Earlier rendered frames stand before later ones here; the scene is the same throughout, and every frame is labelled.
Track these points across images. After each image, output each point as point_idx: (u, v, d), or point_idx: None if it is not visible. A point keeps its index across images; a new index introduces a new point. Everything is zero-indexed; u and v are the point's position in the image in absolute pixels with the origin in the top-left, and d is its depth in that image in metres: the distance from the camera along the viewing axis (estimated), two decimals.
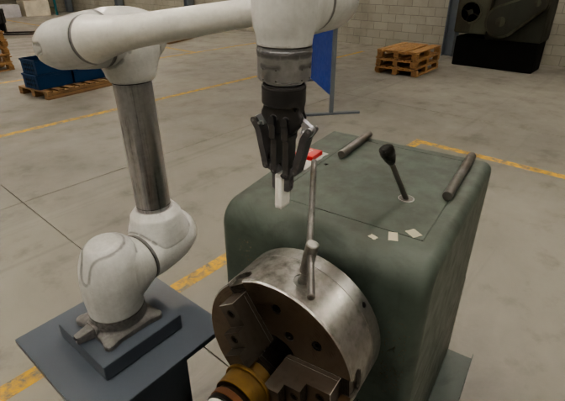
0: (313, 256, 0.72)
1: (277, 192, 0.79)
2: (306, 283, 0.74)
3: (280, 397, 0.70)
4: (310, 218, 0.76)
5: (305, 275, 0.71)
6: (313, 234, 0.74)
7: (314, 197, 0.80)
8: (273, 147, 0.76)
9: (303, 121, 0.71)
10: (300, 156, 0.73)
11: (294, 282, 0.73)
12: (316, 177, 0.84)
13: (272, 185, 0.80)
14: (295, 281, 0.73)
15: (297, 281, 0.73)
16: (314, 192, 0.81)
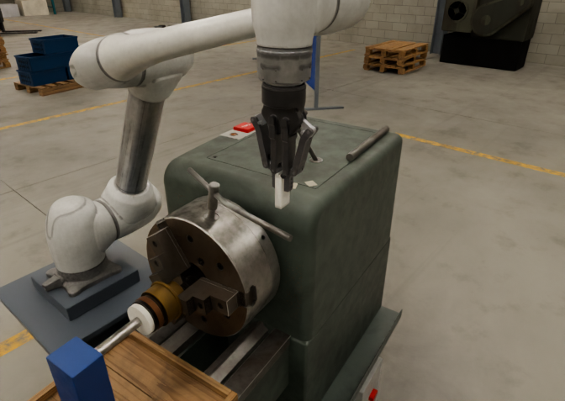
0: (212, 200, 0.88)
1: (277, 192, 0.79)
2: (208, 218, 0.92)
3: (189, 305, 0.88)
4: (236, 206, 0.83)
5: None
6: (224, 203, 0.85)
7: (250, 215, 0.79)
8: (273, 147, 0.76)
9: (303, 121, 0.71)
10: (300, 156, 0.73)
11: (215, 214, 0.93)
12: (270, 229, 0.75)
13: (272, 185, 0.80)
14: (215, 214, 0.93)
15: (214, 215, 0.93)
16: (256, 218, 0.78)
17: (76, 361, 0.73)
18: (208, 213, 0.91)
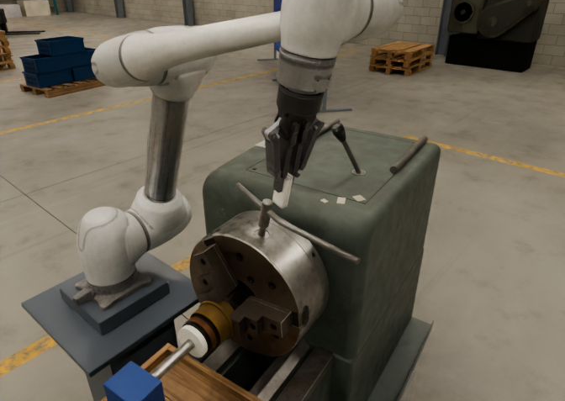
0: (264, 218, 0.85)
1: (286, 193, 0.79)
2: (258, 234, 0.89)
3: (241, 326, 0.85)
4: (293, 225, 0.80)
5: (260, 222, 0.88)
6: (278, 221, 0.83)
7: (310, 235, 0.77)
8: (289, 154, 0.74)
9: (314, 117, 0.75)
10: (311, 149, 0.78)
11: (266, 231, 0.90)
12: (334, 251, 0.72)
13: (278, 190, 0.78)
14: (266, 231, 0.90)
15: (265, 232, 0.90)
16: (316, 238, 0.76)
17: (135, 388, 0.70)
18: (259, 231, 0.88)
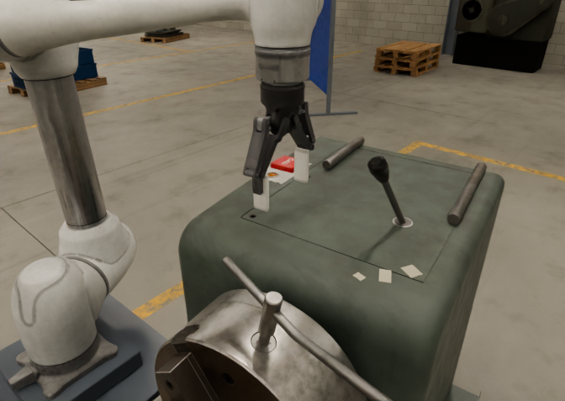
0: (269, 323, 0.52)
1: (294, 165, 0.84)
2: (258, 344, 0.55)
3: None
4: (319, 347, 0.47)
5: (261, 324, 0.55)
6: (293, 335, 0.49)
7: (352, 376, 0.43)
8: (290, 131, 0.80)
9: (266, 116, 0.70)
10: (249, 149, 0.70)
11: (270, 335, 0.56)
12: None
13: (301, 159, 0.85)
14: (270, 336, 0.56)
15: None
16: (364, 385, 0.42)
17: None
18: (260, 339, 0.54)
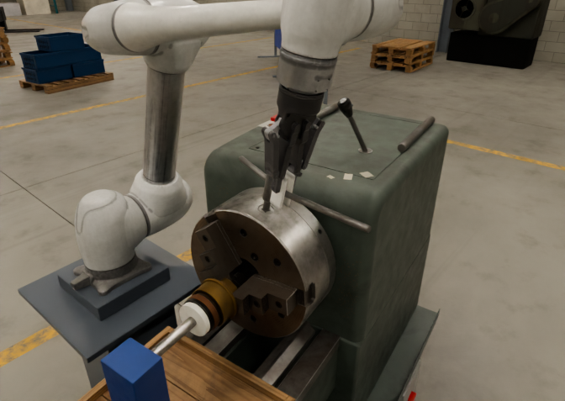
0: (269, 190, 0.82)
1: (284, 194, 0.79)
2: (262, 209, 0.85)
3: (245, 304, 0.82)
4: (299, 196, 0.77)
5: (264, 195, 0.85)
6: (284, 193, 0.79)
7: (318, 205, 0.73)
8: (287, 154, 0.74)
9: (315, 116, 0.75)
10: (313, 149, 0.78)
11: (270, 206, 0.87)
12: (343, 220, 0.69)
13: (276, 191, 0.78)
14: (270, 207, 0.87)
15: (269, 208, 0.86)
16: (324, 208, 0.72)
17: (134, 365, 0.67)
18: (263, 205, 0.85)
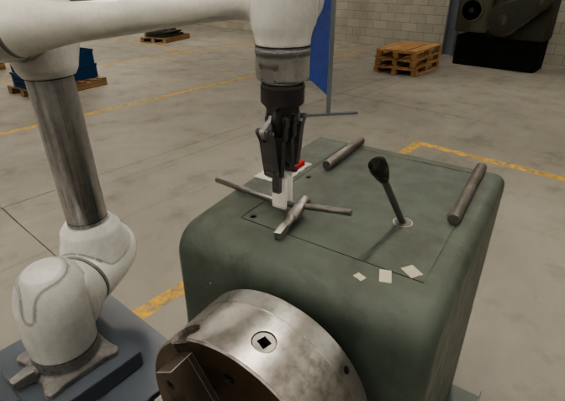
0: None
1: None
2: (287, 229, 0.75)
3: None
4: (268, 195, 0.84)
5: (297, 218, 0.76)
6: None
7: (251, 191, 0.87)
8: None
9: (266, 121, 0.70)
10: (261, 155, 0.73)
11: (270, 335, 0.57)
12: (231, 187, 0.91)
13: None
14: (271, 336, 0.56)
15: (269, 338, 0.56)
16: (246, 189, 0.88)
17: None
18: (288, 226, 0.76)
